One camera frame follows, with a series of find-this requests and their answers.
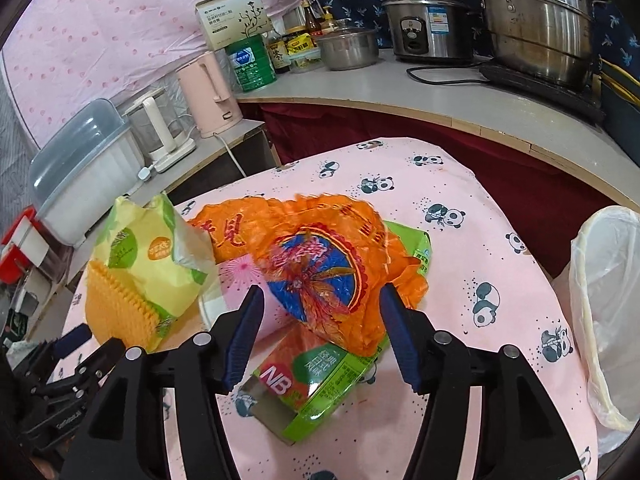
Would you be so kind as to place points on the brown sauce bottle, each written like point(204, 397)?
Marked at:
point(312, 20)

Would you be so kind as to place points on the grey curved counter shelf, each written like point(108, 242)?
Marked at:
point(400, 90)

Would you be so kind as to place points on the red white storage container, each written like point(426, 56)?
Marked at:
point(20, 240)

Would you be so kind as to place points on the pink panda print blanket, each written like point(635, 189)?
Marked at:
point(450, 310)

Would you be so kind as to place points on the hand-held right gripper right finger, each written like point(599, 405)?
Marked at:
point(402, 340)

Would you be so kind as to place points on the green orange carton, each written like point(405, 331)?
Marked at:
point(320, 380)

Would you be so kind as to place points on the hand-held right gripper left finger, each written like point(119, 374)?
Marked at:
point(245, 340)

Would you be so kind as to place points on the white dish box translucent lid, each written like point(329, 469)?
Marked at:
point(85, 185)

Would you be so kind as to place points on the steel rice cooker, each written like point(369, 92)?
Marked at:
point(430, 35)

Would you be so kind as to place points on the yellow green snack packet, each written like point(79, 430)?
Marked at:
point(145, 260)

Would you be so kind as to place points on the yellow cap bottle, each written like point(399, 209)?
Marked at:
point(327, 21)

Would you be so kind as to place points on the pink electric kettle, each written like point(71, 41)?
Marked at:
point(207, 95)

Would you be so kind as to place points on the dark sauce bottle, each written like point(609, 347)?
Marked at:
point(279, 54)

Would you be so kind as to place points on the white waste bin with liner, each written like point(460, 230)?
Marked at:
point(605, 285)

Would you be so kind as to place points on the green tin can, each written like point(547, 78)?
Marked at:
point(247, 67)

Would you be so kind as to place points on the small steel pot with lid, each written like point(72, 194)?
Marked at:
point(347, 52)

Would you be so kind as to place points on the cream carton box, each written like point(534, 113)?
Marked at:
point(230, 17)

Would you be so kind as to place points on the white glass kettle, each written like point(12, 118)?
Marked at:
point(155, 125)

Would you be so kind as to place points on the clear plastic container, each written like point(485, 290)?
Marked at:
point(302, 63)

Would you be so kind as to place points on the pink dotted sheet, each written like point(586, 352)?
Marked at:
point(100, 25)

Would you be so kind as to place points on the white power plug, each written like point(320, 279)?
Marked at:
point(146, 174)

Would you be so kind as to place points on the yellow label jar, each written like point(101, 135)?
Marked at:
point(300, 42)

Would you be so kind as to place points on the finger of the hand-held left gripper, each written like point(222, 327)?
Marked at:
point(102, 357)
point(72, 340)

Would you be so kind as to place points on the blue yellow-rimmed basin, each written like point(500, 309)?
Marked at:
point(620, 115)
point(622, 77)

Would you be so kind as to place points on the dark red counter curtain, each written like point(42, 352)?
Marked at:
point(400, 125)

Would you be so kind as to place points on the orange printed plastic bag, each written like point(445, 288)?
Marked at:
point(320, 270)

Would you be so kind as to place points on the black induction cooktop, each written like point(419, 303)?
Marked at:
point(540, 92)

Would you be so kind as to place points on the large steel steamer pot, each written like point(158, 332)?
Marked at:
point(540, 35)

